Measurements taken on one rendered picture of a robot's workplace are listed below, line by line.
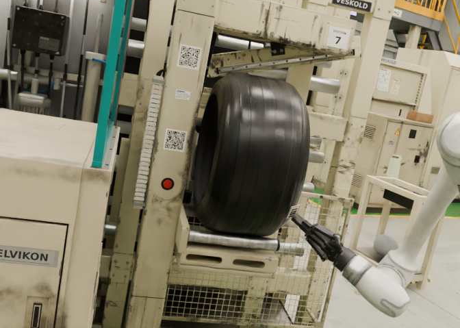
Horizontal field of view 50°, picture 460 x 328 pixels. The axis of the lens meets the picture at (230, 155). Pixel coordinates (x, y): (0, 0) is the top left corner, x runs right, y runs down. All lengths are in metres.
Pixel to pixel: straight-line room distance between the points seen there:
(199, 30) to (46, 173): 0.88
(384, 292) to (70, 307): 0.94
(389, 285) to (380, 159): 4.90
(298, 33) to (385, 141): 4.48
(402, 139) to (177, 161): 5.12
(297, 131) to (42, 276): 0.93
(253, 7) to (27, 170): 1.26
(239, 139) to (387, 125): 4.93
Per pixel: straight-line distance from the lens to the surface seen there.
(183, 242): 1.72
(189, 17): 1.71
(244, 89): 1.67
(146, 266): 1.87
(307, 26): 2.08
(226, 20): 2.00
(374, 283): 1.62
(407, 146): 6.75
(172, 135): 1.73
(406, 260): 1.74
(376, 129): 6.48
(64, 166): 1.00
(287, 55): 2.20
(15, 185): 1.02
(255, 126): 1.59
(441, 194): 1.52
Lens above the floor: 1.51
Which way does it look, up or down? 10 degrees down
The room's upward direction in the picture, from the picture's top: 11 degrees clockwise
